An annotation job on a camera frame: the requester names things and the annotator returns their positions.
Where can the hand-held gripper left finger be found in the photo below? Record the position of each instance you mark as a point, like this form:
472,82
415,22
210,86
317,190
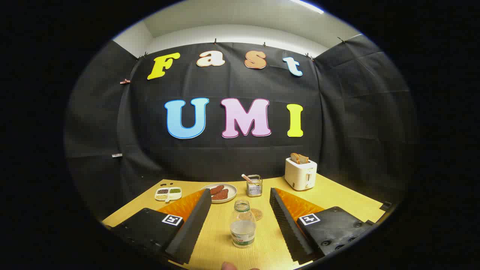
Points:
191,228

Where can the brown meat patty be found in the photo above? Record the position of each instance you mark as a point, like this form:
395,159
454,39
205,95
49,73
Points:
216,189
221,195

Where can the pink striped straw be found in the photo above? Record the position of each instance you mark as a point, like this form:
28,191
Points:
246,178

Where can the white divided condiment dish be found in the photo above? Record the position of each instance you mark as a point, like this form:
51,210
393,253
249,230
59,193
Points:
168,194

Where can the round cork coaster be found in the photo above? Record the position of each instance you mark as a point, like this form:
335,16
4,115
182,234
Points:
258,214

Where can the clear plastic juice bottle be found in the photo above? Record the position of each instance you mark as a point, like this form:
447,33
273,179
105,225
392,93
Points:
243,230

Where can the black table clamp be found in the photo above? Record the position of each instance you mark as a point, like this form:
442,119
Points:
386,206

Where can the white round plate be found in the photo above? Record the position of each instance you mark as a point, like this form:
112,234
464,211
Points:
231,191

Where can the black backdrop cloth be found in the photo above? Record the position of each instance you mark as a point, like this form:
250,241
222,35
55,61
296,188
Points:
225,157

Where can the wooden table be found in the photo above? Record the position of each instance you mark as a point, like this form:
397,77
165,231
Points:
337,198

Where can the bread slice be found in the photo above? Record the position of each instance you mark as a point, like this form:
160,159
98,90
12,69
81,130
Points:
294,158
303,159

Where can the white toaster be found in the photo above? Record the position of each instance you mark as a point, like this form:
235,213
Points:
298,175

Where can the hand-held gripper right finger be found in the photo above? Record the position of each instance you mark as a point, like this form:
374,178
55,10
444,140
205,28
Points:
288,228

